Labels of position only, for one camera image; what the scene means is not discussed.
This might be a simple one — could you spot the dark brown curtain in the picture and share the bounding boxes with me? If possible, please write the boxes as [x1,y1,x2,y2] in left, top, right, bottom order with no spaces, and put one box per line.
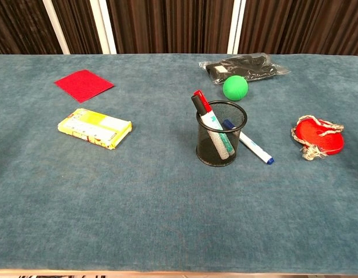
[0,0,358,57]

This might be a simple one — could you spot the clear bag with black item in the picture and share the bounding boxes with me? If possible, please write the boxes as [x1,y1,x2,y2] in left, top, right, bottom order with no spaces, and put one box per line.
[199,52,291,85]

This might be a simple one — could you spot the black mesh pen cup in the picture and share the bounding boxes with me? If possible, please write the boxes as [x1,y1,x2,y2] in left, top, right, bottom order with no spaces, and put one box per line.
[195,100,248,167]

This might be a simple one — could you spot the thin white post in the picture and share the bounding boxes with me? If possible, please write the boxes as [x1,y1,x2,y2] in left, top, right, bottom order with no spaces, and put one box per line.
[42,0,71,55]

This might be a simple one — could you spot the markers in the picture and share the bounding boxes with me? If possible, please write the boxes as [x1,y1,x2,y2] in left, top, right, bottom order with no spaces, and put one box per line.
[222,119,275,166]

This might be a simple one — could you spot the blue table cloth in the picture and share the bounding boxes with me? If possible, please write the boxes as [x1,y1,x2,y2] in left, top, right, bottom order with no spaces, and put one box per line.
[0,53,358,275]

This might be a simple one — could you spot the red disc with rope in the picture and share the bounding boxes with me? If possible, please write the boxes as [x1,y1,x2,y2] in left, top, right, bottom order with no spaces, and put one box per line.
[291,115,345,161]

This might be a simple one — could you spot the red-capped white marker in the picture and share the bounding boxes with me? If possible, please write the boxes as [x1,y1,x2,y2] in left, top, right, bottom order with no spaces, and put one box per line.
[193,89,236,156]

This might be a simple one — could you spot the black-capped white marker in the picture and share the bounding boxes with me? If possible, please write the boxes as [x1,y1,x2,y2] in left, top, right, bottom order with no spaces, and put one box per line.
[191,95,230,160]

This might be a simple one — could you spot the yellow snack packet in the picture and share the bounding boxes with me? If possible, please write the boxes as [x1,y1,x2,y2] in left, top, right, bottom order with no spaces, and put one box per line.
[57,108,133,151]

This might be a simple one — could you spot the wide white post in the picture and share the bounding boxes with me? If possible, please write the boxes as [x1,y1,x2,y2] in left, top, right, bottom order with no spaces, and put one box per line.
[89,0,118,55]
[227,0,247,55]

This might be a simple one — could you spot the red square felt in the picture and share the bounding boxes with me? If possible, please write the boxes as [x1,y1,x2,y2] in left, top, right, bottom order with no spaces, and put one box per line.
[54,69,115,104]

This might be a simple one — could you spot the green ball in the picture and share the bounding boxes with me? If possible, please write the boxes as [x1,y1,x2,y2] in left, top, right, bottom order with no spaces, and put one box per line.
[222,75,249,102]

